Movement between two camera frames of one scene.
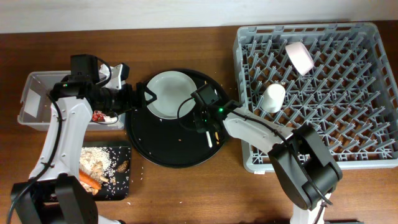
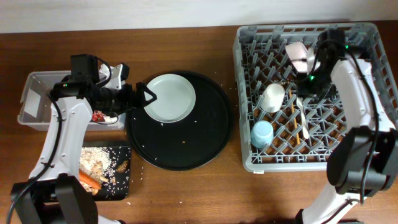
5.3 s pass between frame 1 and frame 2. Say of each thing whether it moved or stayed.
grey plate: stayed
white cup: stayed
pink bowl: stayed
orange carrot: stayed
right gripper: moved
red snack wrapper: stayed
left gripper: stayed
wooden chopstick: moved
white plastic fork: moved
